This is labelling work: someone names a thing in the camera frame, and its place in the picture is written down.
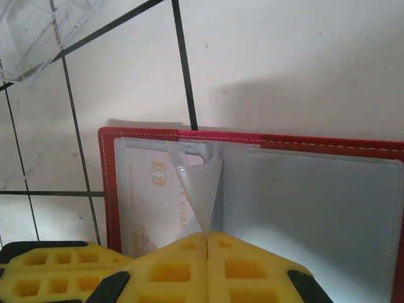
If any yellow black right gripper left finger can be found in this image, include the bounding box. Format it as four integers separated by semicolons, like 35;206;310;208
91;232;209;303

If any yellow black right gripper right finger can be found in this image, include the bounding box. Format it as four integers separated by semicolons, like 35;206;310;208
206;230;332;303

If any red leather card holder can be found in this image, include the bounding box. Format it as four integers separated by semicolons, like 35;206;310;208
97;126;404;303

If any clear acrylic card stand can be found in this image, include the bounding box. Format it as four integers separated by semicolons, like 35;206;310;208
0;0;107;86

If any pale pink chip card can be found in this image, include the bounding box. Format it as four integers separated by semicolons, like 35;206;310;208
121;146;205;258

